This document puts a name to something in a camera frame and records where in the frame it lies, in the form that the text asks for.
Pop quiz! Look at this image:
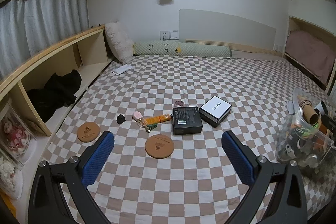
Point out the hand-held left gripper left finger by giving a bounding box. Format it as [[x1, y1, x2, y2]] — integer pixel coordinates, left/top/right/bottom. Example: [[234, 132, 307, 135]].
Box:
[[28, 131, 115, 224]]

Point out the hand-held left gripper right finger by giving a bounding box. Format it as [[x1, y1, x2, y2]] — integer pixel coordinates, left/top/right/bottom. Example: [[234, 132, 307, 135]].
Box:
[[221, 131, 307, 224]]

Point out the round cork coaster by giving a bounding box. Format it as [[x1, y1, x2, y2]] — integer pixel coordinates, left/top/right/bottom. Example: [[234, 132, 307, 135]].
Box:
[[77, 122, 101, 144], [144, 135, 175, 159]]

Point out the white box with black edges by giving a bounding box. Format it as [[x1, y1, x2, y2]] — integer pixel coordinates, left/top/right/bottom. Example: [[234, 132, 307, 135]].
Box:
[[199, 95, 233, 128]]

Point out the pink bottle with gold cap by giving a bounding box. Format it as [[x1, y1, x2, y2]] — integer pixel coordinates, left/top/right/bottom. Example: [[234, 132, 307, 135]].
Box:
[[133, 112, 147, 130]]

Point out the clear plastic container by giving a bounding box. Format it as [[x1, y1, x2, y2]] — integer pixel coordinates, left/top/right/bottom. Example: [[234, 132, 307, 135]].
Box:
[[276, 88, 336, 178]]

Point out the black cardboard box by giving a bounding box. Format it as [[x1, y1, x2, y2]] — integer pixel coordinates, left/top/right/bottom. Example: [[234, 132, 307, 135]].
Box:
[[172, 106, 203, 136]]

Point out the orange tube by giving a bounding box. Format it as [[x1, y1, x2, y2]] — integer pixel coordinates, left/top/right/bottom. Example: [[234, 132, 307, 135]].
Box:
[[144, 113, 174, 125]]

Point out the black cloth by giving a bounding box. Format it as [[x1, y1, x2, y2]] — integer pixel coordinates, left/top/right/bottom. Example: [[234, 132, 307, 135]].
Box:
[[26, 69, 82, 123]]

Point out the brown cardboard tube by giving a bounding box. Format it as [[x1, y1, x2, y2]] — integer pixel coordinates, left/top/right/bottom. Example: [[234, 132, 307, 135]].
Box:
[[298, 94, 322, 125]]

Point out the framed flower picture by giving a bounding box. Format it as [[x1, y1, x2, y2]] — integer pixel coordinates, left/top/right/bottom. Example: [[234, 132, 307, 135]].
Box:
[[0, 103, 37, 169]]

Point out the checkered beige white blanket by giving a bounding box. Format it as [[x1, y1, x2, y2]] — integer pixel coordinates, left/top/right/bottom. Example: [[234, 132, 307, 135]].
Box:
[[42, 55, 336, 224]]

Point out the white fluffy pillow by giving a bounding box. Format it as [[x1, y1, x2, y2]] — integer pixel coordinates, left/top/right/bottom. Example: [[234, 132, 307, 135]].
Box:
[[104, 21, 135, 65]]

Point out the wooden shelf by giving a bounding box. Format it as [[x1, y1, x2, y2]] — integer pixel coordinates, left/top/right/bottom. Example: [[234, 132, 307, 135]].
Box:
[[0, 24, 114, 214]]

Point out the green bolster pillow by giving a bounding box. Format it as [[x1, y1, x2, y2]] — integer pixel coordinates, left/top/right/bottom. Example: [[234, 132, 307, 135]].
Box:
[[133, 40, 234, 59]]

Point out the pink blanket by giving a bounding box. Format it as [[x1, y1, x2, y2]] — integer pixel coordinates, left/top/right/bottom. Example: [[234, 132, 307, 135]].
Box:
[[285, 30, 336, 84]]

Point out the wooden niche cabinet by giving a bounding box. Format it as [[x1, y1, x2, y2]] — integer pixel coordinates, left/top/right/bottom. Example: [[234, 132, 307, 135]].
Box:
[[282, 15, 336, 93]]

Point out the grey curtain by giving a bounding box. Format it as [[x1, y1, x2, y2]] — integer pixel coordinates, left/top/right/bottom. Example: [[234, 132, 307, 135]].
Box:
[[0, 0, 90, 80]]

